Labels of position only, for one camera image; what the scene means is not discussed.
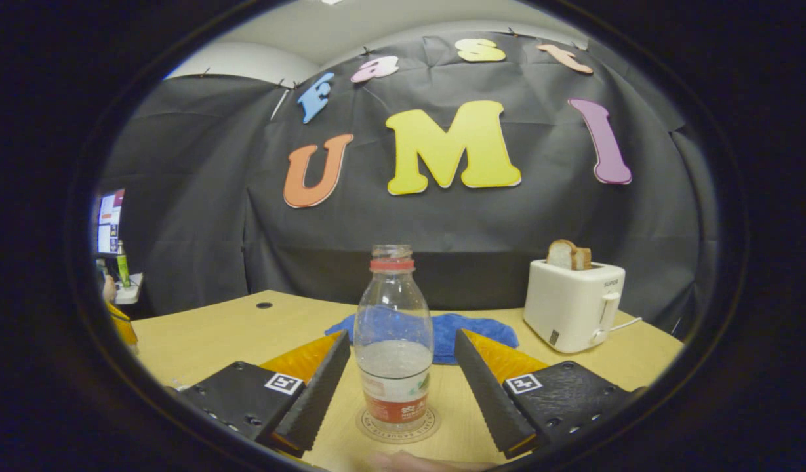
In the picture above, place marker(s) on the blue towel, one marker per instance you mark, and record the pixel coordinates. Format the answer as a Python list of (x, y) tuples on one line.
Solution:
[(471, 334)]

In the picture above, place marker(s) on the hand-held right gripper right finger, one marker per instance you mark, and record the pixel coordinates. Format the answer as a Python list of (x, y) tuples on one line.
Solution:
[(484, 400)]

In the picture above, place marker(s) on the round brown coaster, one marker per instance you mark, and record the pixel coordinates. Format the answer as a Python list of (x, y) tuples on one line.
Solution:
[(432, 423)]

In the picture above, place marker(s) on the white rod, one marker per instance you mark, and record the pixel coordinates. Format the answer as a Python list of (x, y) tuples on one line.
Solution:
[(280, 103)]

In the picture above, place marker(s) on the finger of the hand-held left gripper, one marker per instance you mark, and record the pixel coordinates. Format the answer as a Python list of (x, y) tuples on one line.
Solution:
[(124, 324)]

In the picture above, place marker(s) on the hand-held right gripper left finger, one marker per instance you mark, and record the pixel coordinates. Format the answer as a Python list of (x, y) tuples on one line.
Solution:
[(317, 393)]

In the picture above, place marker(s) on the green drink bottle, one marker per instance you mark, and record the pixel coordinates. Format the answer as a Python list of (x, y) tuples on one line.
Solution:
[(122, 269)]

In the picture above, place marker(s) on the clear plastic water bottle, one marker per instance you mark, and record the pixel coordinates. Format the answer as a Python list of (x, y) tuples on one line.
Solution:
[(393, 328)]

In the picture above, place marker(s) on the computer monitor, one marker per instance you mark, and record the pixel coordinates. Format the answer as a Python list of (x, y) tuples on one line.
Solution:
[(110, 219)]

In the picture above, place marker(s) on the white toaster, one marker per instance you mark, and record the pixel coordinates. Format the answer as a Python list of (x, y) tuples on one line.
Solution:
[(570, 305)]

